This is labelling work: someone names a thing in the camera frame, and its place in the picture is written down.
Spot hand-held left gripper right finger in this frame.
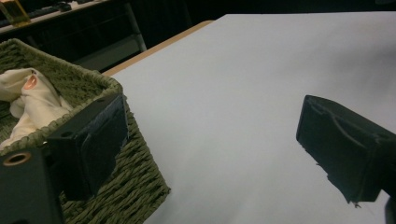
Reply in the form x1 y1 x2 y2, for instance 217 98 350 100
295 94 396 204

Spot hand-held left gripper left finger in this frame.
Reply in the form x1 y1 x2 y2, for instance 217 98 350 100
46 92 129 202

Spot green woven basket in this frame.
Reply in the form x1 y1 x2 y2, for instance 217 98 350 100
0 37 172 224

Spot cream baby pants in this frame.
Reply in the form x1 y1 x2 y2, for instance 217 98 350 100
0 67 75 149

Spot wooden table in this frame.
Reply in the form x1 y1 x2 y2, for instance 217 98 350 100
102 20 216 77

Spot desk with white legs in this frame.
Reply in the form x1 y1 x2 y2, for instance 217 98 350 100
0 0 148 73

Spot dark keyboard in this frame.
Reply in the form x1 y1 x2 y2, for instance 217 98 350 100
0 1 73 25

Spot yellow translucent box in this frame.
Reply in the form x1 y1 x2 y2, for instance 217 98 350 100
0 0 32 28

